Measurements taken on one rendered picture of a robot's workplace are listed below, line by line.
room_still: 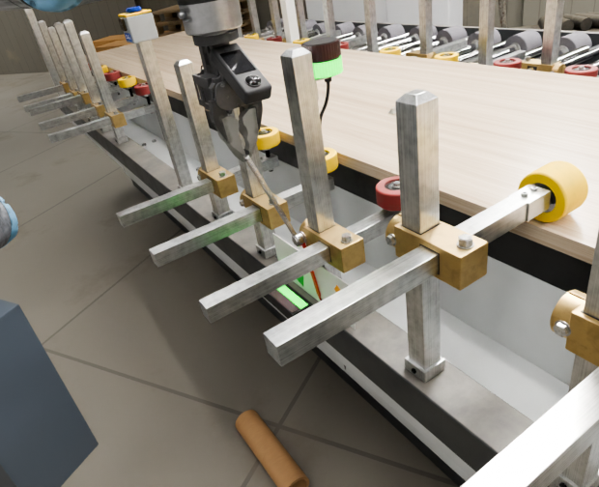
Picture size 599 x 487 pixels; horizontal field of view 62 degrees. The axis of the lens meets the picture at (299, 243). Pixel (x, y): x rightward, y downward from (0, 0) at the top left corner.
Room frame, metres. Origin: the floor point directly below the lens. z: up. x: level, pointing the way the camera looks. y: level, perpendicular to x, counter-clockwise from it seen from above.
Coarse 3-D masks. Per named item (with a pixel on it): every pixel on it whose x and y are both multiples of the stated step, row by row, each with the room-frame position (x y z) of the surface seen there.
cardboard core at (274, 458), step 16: (240, 416) 1.08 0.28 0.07; (256, 416) 1.07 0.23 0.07; (240, 432) 1.04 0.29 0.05; (256, 432) 1.01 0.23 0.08; (256, 448) 0.96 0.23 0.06; (272, 448) 0.94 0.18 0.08; (272, 464) 0.89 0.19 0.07; (288, 464) 0.88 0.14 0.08; (288, 480) 0.83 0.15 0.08; (304, 480) 0.85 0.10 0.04
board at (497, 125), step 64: (128, 64) 2.76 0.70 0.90; (256, 64) 2.17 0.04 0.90; (384, 64) 1.78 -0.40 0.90; (448, 64) 1.62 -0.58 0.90; (384, 128) 1.15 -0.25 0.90; (448, 128) 1.07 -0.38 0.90; (512, 128) 1.00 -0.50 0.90; (576, 128) 0.94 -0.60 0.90; (448, 192) 0.77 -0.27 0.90; (512, 192) 0.73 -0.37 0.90; (576, 256) 0.56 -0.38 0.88
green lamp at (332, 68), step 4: (340, 56) 0.80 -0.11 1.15; (332, 60) 0.78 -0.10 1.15; (336, 60) 0.79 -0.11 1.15; (340, 60) 0.79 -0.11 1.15; (316, 64) 0.78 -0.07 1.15; (320, 64) 0.78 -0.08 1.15; (324, 64) 0.78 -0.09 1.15; (328, 64) 0.78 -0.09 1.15; (332, 64) 0.78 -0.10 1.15; (336, 64) 0.78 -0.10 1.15; (340, 64) 0.79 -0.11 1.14; (316, 68) 0.78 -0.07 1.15; (320, 68) 0.78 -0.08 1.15; (324, 68) 0.78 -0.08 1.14; (328, 68) 0.78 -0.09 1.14; (332, 68) 0.78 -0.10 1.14; (336, 68) 0.78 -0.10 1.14; (340, 68) 0.79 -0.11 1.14; (316, 72) 0.78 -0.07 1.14; (320, 72) 0.78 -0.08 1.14; (324, 72) 0.78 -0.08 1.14; (328, 72) 0.78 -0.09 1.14; (332, 72) 0.78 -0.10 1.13; (336, 72) 0.78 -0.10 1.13; (340, 72) 0.79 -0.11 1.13; (316, 76) 0.78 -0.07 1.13; (320, 76) 0.78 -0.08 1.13; (324, 76) 0.78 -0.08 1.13; (328, 76) 0.78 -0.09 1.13
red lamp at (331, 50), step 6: (336, 42) 0.79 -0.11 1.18; (306, 48) 0.79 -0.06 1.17; (312, 48) 0.78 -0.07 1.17; (318, 48) 0.78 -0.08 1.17; (324, 48) 0.78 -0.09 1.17; (330, 48) 0.78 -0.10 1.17; (336, 48) 0.79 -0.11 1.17; (312, 54) 0.78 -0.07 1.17; (318, 54) 0.78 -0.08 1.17; (324, 54) 0.78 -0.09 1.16; (330, 54) 0.78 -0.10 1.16; (336, 54) 0.79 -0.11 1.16; (312, 60) 0.78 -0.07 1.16; (318, 60) 0.78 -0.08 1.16; (324, 60) 0.78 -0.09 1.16
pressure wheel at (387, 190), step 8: (384, 184) 0.83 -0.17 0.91; (392, 184) 0.83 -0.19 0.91; (376, 192) 0.82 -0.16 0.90; (384, 192) 0.80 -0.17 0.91; (392, 192) 0.79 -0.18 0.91; (384, 200) 0.80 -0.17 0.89; (392, 200) 0.79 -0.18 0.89; (400, 200) 0.78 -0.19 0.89; (384, 208) 0.80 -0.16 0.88; (392, 208) 0.79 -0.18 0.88; (400, 208) 0.78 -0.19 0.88
